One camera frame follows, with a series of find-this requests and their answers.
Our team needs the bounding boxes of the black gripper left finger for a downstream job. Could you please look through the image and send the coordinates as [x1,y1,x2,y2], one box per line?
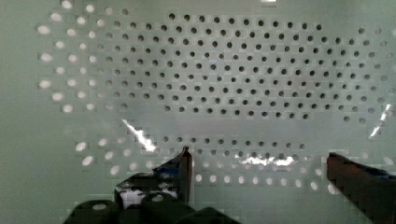
[114,147,192,209]

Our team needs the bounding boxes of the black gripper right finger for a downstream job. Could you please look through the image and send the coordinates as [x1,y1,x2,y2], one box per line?
[326,152,396,224]

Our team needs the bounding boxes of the mint green oval strainer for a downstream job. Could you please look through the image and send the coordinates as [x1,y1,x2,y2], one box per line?
[1,0,395,224]

